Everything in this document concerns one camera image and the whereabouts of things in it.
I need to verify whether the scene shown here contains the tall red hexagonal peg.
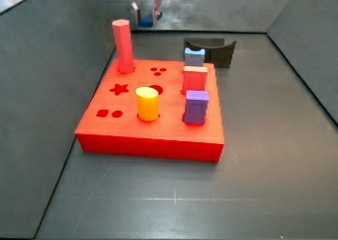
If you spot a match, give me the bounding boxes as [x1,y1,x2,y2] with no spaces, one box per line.
[113,19,135,74]

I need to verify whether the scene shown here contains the purple rectangular peg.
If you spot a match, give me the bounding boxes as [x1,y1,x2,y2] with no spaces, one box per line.
[183,90,209,124]

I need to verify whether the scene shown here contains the light blue notched peg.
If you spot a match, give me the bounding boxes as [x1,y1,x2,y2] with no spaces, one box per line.
[183,47,205,66]

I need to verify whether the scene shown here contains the black curved holder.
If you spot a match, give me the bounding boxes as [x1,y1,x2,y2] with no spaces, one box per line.
[183,38,237,68]

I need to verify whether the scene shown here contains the red fixture block with holes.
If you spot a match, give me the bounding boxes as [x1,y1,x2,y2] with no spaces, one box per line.
[75,59,225,162]

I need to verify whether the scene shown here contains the blue two-pronged square-circle object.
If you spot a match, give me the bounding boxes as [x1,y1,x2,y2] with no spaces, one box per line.
[138,12,163,28]

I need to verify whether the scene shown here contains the yellow cylinder peg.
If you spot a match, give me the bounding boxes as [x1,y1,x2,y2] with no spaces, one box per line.
[135,87,161,121]

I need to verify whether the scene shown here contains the red rectangular peg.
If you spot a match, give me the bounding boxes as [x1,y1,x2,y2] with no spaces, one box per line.
[181,66,207,94]

